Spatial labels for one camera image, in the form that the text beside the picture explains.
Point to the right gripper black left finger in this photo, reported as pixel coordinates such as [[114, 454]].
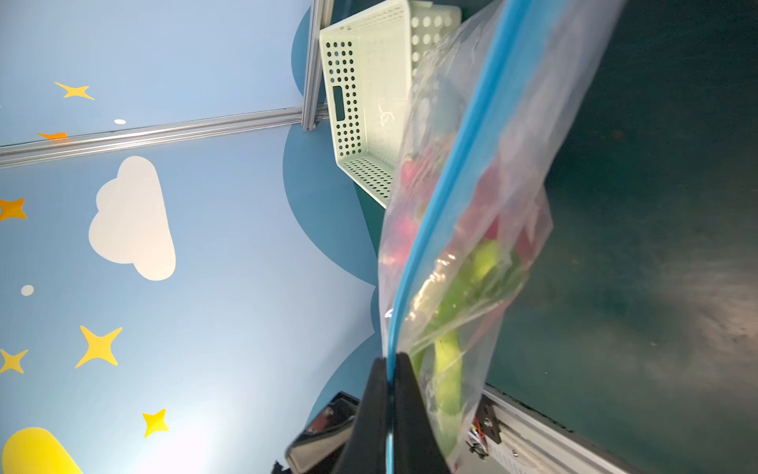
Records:
[[365, 450]]

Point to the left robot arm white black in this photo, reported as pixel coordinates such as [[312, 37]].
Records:
[[318, 448]]

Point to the aluminium frame back rail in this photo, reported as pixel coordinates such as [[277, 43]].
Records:
[[39, 152]]

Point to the aluminium frame left post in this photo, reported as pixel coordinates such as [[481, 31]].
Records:
[[321, 17]]

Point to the pink dragon fruit toy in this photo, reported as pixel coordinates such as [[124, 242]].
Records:
[[483, 222]]

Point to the clear zip-top bag blue seal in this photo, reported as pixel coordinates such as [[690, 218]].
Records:
[[507, 84]]

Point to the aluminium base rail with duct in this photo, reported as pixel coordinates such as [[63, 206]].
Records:
[[521, 440]]

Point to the light green perforated plastic basket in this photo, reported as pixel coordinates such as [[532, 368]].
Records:
[[369, 62]]

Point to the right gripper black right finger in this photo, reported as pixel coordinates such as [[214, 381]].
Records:
[[415, 449]]

